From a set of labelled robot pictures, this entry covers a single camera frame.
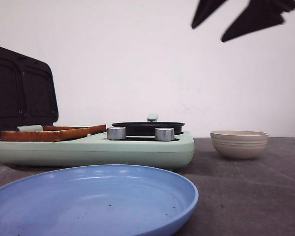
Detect mint green hinged lid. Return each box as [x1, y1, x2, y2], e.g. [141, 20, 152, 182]
[0, 47, 59, 135]

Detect silver control knob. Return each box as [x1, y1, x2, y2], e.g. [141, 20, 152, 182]
[154, 127, 175, 142]
[107, 127, 126, 140]

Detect mint green breakfast maker base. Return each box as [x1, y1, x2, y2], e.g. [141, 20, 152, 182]
[0, 131, 195, 169]

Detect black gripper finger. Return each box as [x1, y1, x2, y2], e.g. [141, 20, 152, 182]
[191, 0, 226, 29]
[221, 0, 295, 42]

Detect black frying pan green handle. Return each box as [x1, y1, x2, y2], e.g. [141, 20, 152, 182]
[112, 114, 185, 136]

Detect blue plate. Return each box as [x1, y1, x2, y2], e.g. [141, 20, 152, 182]
[0, 165, 199, 236]

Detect left silver control knob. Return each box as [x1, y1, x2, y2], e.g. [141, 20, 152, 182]
[107, 127, 126, 140]

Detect beige ceramic bowl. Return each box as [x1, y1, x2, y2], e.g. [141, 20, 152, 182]
[210, 130, 268, 160]

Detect right silver control knob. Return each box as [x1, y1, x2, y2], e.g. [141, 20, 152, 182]
[154, 127, 175, 142]

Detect white bread slice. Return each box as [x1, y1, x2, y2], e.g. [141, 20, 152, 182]
[43, 124, 107, 135]
[0, 129, 89, 142]

